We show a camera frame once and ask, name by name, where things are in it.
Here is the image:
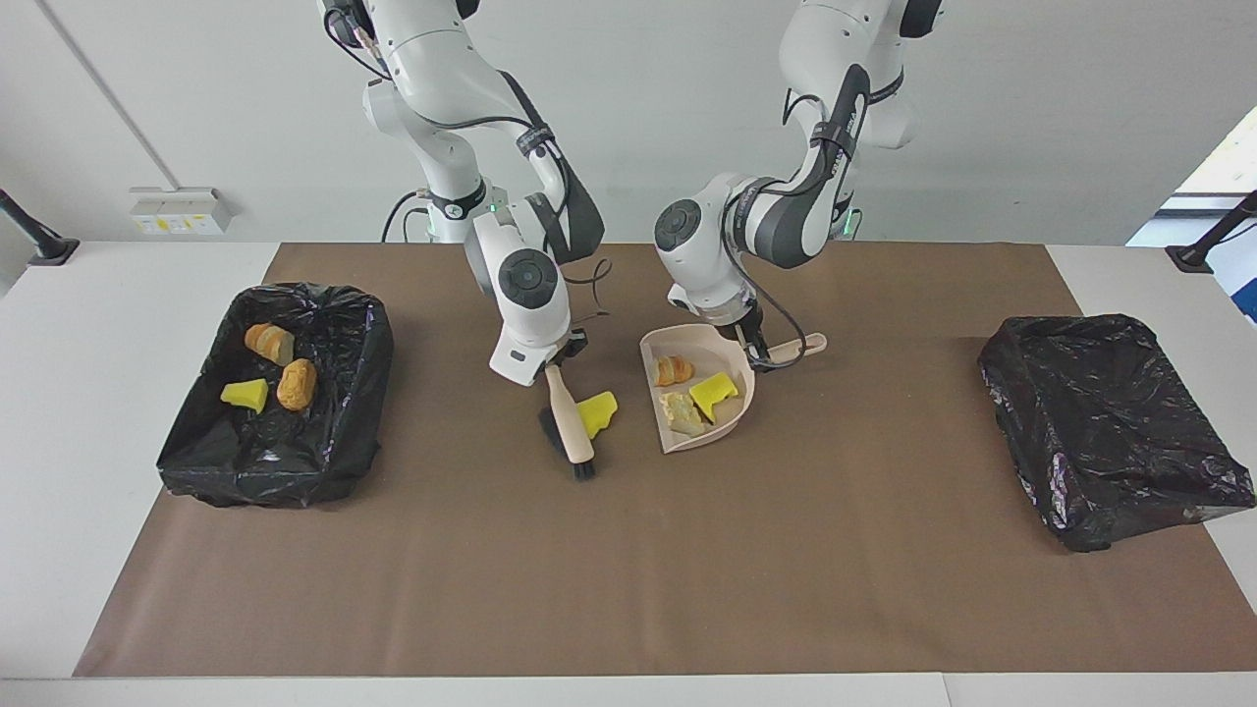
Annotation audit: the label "yellow sponge piece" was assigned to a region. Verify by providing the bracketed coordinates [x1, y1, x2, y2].
[576, 391, 620, 440]
[688, 371, 740, 424]

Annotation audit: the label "black bag lined bin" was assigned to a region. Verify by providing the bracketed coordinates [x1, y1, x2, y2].
[977, 314, 1257, 553]
[157, 283, 395, 509]

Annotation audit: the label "white wall cable conduit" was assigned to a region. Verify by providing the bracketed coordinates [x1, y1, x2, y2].
[37, 0, 183, 190]

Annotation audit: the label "beige hand brush black bristles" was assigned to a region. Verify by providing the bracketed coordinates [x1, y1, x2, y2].
[537, 363, 598, 480]

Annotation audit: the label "brown paper table mat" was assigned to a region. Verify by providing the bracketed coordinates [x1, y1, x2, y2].
[74, 243, 1257, 679]

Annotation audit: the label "golden bread roll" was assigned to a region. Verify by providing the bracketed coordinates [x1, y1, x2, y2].
[276, 358, 318, 412]

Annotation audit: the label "beige plastic dustpan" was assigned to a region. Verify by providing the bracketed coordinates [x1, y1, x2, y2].
[639, 324, 828, 455]

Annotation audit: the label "bright window with dark frame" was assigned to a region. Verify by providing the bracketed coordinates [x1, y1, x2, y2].
[1127, 103, 1257, 246]

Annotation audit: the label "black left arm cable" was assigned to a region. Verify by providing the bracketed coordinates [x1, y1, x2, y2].
[722, 88, 865, 371]

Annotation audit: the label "black right base cables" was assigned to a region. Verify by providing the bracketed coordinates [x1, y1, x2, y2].
[381, 191, 433, 244]

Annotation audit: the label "white wall socket box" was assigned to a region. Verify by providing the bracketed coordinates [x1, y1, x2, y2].
[130, 187, 235, 237]

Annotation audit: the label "black clamp stand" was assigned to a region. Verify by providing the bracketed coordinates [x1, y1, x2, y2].
[1166, 190, 1257, 274]
[0, 189, 81, 267]

